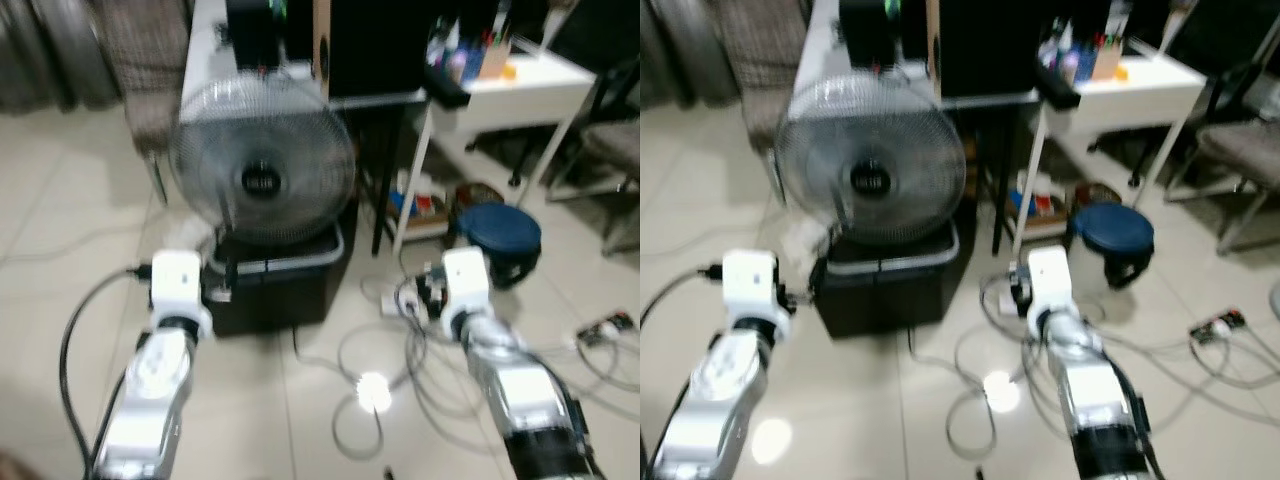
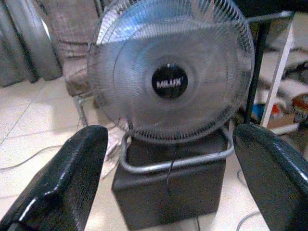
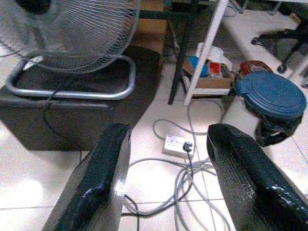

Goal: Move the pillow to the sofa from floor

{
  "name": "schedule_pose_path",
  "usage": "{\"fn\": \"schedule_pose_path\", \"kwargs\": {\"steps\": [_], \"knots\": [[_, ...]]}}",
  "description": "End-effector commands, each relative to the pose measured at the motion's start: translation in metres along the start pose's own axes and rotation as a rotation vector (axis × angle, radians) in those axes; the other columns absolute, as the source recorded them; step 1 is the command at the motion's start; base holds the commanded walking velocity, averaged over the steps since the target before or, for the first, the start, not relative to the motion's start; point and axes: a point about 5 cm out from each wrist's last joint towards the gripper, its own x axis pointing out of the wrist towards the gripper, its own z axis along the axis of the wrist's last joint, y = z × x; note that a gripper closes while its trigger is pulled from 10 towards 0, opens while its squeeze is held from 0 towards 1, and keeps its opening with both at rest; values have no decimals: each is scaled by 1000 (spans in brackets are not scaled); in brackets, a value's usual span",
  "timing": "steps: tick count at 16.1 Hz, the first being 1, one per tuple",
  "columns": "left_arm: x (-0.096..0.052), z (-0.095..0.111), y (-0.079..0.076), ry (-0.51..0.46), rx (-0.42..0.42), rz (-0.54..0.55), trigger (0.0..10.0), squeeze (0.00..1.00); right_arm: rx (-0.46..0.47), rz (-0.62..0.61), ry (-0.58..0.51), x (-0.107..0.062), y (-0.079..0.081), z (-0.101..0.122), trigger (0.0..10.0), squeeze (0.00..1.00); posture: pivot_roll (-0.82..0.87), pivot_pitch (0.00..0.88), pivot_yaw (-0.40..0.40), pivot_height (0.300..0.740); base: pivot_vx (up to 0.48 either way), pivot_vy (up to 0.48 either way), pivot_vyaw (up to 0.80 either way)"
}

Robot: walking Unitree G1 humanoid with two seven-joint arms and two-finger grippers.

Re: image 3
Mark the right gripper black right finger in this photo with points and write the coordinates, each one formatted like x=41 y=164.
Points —
x=247 y=183

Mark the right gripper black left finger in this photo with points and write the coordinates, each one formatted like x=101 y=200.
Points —
x=96 y=183

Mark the silver floor fan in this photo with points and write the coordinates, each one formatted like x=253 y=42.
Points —
x=79 y=31

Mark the black box platform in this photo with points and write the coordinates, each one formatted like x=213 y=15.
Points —
x=79 y=120

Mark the white power strip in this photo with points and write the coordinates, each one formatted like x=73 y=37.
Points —
x=172 y=146

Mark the blue lidded bin, black bag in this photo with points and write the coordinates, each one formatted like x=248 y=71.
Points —
x=272 y=96

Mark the open cardboard box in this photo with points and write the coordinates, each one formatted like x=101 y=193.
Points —
x=211 y=83

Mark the blue container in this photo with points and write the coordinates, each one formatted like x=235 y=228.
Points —
x=202 y=69

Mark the white table leg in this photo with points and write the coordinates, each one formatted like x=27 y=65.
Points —
x=204 y=55

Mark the black office chair base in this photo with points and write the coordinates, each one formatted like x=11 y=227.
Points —
x=292 y=33

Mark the black table frame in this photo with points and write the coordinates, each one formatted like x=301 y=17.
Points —
x=176 y=69

